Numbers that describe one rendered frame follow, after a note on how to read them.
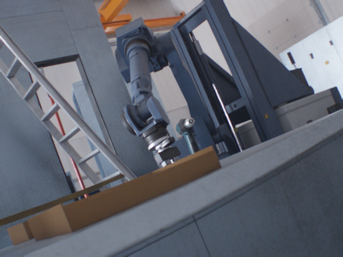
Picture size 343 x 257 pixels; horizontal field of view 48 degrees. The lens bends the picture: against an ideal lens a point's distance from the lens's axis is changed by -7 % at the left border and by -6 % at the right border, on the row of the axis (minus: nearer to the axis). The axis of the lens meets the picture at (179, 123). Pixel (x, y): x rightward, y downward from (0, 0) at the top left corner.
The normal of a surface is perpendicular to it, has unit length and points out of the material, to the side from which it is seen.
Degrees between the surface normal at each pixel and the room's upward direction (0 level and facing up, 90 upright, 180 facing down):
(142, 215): 67
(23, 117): 90
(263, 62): 90
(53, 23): 90
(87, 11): 90
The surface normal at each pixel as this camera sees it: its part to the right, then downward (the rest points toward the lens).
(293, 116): 0.59, -0.32
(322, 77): -0.74, 0.25
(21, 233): -0.20, -0.03
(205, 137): -0.04, 0.23
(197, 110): 0.07, 0.45
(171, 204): 0.40, -0.65
